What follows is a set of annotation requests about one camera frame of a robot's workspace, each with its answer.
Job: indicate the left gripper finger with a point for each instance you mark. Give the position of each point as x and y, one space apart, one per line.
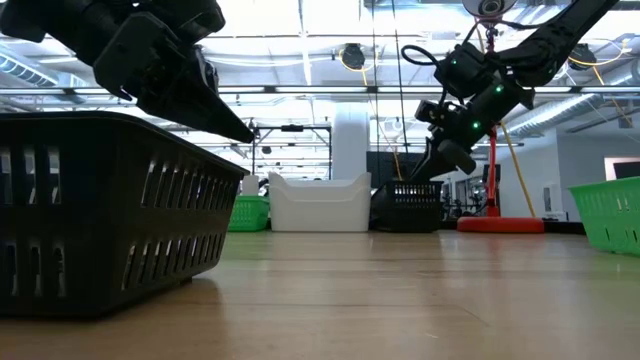
212 75
185 95

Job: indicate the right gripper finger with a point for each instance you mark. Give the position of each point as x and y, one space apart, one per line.
436 167
422 167

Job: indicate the black slotted plastic basket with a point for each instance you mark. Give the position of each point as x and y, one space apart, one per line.
100 220
379 210
415 212

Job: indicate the white plastic basket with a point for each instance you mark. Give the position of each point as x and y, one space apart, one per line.
320 217
320 185

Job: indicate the green slotted plastic basket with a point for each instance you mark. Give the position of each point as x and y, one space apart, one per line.
248 220
250 199
605 215

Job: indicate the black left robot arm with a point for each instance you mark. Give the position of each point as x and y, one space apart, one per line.
50 20

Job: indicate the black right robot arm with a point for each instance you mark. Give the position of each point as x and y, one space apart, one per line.
550 40

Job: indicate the black panel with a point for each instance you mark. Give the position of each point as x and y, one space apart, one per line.
382 167

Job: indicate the red desk lamp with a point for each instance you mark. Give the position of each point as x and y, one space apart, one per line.
500 225

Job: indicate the small white boxy object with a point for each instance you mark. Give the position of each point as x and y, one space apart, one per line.
250 185

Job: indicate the dark monitor screen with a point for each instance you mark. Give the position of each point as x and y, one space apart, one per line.
625 169

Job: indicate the silver ventilation duct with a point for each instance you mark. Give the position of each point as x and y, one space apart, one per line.
25 70
565 110

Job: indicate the black metal rig frame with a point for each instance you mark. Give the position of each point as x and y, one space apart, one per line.
292 128

